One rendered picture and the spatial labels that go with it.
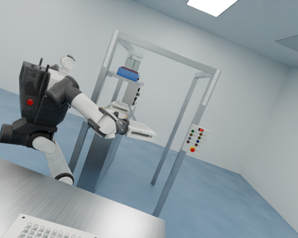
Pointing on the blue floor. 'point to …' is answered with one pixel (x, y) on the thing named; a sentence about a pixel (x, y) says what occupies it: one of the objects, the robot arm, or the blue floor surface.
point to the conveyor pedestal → (98, 161)
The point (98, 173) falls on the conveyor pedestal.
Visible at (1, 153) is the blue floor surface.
